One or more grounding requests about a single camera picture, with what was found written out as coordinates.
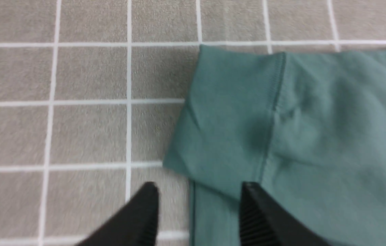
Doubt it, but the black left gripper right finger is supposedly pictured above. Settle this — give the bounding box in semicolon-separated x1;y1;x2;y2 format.
239;182;330;246

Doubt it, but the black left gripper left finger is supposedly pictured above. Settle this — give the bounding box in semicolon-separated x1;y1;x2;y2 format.
77;182;159;246

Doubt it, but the green long-sleeved shirt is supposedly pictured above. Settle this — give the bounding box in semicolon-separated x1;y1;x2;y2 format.
163;45;386;246

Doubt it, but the grey grid-pattern tablecloth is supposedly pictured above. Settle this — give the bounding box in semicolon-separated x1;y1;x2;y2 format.
0;0;386;246

